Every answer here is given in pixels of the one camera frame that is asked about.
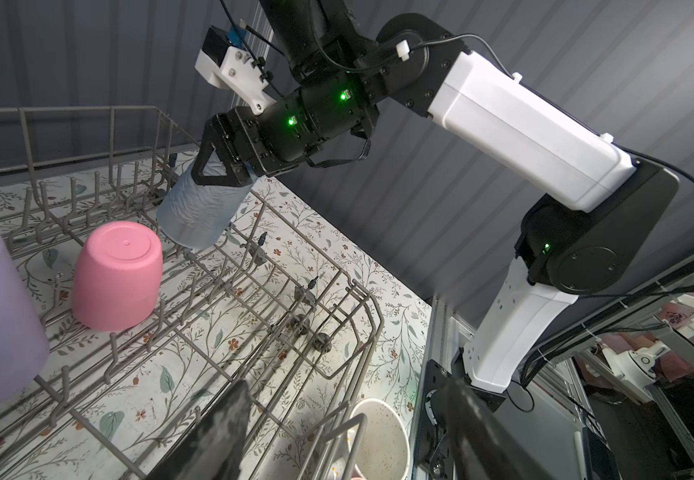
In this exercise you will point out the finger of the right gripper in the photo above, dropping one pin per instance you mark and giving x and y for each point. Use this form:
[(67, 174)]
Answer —
[(216, 163)]

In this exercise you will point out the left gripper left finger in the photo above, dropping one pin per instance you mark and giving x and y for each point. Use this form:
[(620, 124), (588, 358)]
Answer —
[(213, 449)]

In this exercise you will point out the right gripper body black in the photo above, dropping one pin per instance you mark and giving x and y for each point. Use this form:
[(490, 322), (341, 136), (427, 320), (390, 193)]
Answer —
[(290, 131)]

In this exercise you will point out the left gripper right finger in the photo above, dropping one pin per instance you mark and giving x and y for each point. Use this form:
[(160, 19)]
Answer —
[(481, 447)]

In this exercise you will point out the blue transparent cup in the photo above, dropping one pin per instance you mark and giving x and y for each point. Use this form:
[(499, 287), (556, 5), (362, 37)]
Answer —
[(195, 216)]

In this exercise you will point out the pink cup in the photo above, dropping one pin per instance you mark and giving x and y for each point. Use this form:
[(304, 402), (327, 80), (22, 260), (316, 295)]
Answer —
[(117, 277)]

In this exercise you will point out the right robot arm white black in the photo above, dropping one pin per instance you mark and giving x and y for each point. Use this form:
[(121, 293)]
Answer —
[(599, 203)]

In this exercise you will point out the white cup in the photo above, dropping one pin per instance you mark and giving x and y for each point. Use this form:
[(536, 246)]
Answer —
[(380, 444)]

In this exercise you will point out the floral table mat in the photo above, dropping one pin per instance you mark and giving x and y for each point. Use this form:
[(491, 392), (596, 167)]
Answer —
[(283, 301)]

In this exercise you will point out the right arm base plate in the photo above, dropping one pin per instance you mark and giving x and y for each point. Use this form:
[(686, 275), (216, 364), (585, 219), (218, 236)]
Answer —
[(432, 452)]

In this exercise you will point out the grey wire dish rack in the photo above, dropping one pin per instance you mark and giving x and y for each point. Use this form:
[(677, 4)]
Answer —
[(57, 141)]

